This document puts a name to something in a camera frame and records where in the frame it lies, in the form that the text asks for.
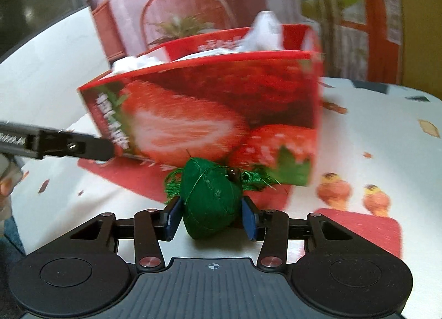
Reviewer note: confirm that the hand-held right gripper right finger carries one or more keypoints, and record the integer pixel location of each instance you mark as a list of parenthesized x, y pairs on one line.
[(248, 219)]

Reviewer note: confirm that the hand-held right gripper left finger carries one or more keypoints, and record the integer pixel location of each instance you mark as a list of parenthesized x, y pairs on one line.
[(174, 216)]

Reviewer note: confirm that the clear white plastic bag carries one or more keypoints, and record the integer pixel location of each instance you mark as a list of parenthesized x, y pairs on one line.
[(262, 32)]

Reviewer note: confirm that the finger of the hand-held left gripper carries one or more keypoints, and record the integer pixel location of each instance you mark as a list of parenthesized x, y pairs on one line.
[(93, 148)]

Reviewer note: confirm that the red strawberry print cardboard box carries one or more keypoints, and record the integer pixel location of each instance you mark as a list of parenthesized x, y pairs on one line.
[(207, 98)]

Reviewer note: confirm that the person's left hand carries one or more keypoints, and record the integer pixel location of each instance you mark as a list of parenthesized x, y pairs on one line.
[(7, 188)]

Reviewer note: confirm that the light wooden panel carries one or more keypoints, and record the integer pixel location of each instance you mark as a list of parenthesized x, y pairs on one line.
[(421, 36)]

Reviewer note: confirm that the green silk sachet with tassel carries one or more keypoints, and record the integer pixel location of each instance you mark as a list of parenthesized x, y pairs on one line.
[(210, 198)]

